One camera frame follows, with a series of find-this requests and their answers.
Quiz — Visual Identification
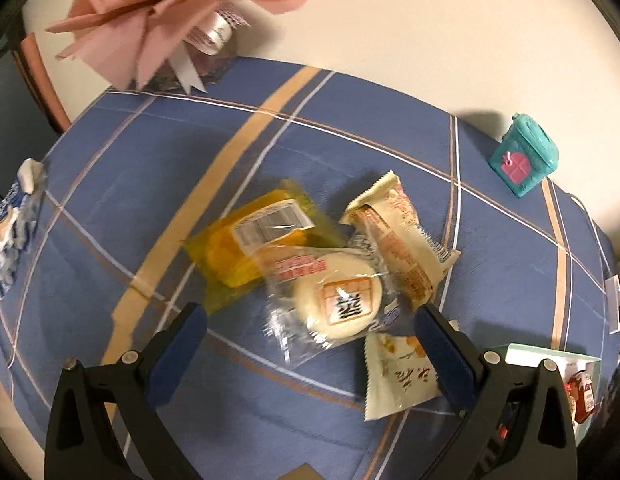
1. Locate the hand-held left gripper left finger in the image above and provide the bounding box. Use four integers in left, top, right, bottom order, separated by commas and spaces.
44, 301, 208, 480

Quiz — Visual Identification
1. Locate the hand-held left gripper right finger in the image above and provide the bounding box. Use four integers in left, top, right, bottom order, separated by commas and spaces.
414, 302, 579, 480

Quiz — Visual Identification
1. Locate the white tray with green rim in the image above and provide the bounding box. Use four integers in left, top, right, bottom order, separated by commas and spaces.
504, 342, 601, 446

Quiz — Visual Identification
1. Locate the clear packet white round cake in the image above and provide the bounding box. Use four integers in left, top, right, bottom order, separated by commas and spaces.
260, 246, 405, 366

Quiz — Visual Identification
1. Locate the cream packet with brown writing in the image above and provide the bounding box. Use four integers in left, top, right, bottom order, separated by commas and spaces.
364, 332, 443, 422

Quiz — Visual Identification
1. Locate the yellow cake packet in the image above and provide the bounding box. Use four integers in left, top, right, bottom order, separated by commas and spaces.
184, 178, 348, 316

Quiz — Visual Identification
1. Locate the beige orange snack packet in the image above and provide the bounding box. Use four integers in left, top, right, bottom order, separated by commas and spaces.
338, 171, 461, 312

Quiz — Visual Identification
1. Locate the brown red snack packet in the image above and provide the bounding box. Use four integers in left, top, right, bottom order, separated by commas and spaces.
564, 370, 596, 423

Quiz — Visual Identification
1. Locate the white power adapter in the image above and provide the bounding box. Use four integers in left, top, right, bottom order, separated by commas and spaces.
606, 275, 620, 333

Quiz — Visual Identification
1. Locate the blue plaid tablecloth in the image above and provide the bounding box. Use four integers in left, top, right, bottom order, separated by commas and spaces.
0, 57, 620, 480

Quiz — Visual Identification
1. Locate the teal box with pink print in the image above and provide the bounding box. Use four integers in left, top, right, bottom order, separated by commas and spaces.
488, 113, 560, 198

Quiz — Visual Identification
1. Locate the blue and white packet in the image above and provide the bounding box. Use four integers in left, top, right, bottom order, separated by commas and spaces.
0, 158, 47, 301

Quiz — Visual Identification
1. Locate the pink paper flower bouquet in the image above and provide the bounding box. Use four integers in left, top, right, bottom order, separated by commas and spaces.
45, 0, 309, 95

